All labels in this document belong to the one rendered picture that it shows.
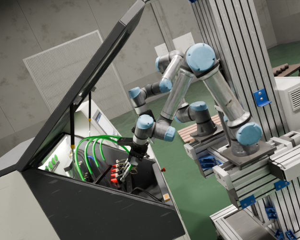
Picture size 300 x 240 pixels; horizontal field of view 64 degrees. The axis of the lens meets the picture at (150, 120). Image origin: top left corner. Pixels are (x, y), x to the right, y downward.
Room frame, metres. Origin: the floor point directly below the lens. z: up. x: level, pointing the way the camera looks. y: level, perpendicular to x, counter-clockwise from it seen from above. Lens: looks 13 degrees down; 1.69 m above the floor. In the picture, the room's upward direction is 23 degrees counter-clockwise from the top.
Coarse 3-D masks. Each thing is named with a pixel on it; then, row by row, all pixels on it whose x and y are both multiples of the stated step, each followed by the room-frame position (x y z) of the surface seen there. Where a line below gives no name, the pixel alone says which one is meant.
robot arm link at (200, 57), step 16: (192, 48) 1.04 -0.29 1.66; (208, 48) 1.02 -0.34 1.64; (192, 64) 1.03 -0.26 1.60; (208, 64) 1.02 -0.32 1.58; (208, 80) 1.06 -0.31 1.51; (224, 80) 1.06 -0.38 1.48; (224, 96) 1.04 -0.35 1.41; (224, 112) 1.07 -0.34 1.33; (240, 112) 1.04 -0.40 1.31; (240, 128) 1.02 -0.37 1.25; (256, 128) 1.01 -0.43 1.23
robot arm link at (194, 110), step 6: (198, 102) 1.72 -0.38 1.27; (204, 102) 1.69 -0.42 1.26; (192, 108) 1.68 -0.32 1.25; (198, 108) 1.65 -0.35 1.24; (204, 108) 1.65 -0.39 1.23; (192, 114) 1.68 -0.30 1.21; (198, 114) 1.66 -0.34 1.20; (204, 114) 1.65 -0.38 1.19; (192, 120) 1.72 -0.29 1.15; (198, 120) 1.67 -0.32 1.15; (204, 120) 1.65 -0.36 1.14
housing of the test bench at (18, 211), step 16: (0, 160) 1.33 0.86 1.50; (16, 160) 1.12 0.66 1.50; (0, 176) 1.07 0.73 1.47; (16, 176) 1.07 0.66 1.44; (0, 192) 1.06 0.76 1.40; (16, 192) 1.07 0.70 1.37; (32, 192) 1.07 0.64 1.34; (0, 208) 1.06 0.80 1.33; (16, 208) 1.06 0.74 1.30; (32, 208) 1.07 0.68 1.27; (0, 224) 1.06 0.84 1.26; (16, 224) 1.06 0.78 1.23; (32, 224) 1.07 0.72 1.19; (48, 224) 1.07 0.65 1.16
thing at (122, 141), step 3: (120, 138) 1.27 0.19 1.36; (123, 138) 1.26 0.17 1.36; (126, 138) 1.25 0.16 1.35; (129, 138) 1.25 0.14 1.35; (132, 138) 1.24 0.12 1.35; (117, 141) 1.25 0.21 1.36; (120, 141) 1.24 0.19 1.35; (123, 141) 1.23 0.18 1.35; (126, 141) 1.22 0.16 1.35; (129, 141) 1.22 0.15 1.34; (132, 141) 1.21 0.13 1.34; (120, 144) 1.24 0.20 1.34; (123, 144) 1.23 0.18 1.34; (126, 144) 1.22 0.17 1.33; (129, 144) 1.21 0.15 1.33; (132, 144) 1.20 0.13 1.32
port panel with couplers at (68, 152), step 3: (66, 147) 1.64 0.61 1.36; (69, 147) 1.70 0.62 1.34; (66, 150) 1.61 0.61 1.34; (69, 150) 1.66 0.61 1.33; (66, 153) 1.59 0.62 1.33; (69, 153) 1.64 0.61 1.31; (69, 156) 1.61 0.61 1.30; (75, 162) 1.66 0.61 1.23; (78, 162) 1.70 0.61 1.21; (81, 162) 1.70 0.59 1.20; (81, 171) 1.69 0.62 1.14; (84, 174) 1.70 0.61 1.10; (87, 174) 1.71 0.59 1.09; (84, 177) 1.66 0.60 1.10
